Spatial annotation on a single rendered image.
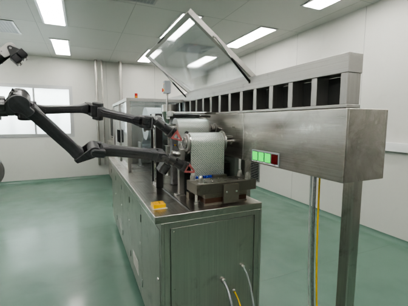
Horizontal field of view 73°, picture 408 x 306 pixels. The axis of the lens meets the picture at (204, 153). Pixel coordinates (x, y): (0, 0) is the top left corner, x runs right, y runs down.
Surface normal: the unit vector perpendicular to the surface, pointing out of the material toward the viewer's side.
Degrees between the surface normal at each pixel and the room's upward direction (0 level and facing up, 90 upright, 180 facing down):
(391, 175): 90
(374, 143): 90
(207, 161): 90
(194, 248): 90
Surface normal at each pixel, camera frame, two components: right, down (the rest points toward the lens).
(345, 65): -0.91, 0.04
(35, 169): 0.40, 0.11
